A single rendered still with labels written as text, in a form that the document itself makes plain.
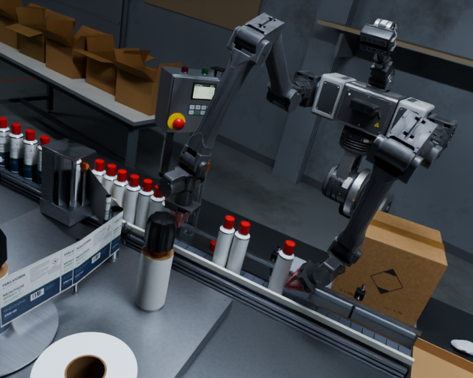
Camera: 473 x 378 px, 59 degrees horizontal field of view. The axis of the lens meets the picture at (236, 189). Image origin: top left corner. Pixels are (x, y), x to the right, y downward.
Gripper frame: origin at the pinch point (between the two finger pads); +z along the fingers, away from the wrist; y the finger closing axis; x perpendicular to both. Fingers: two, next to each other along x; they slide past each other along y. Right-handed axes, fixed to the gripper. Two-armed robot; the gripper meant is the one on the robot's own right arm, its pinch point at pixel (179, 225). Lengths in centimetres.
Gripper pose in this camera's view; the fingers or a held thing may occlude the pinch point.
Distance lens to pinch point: 139.2
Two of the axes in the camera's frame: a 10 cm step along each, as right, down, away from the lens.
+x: 4.2, -3.4, 8.4
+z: -2.1, 8.7, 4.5
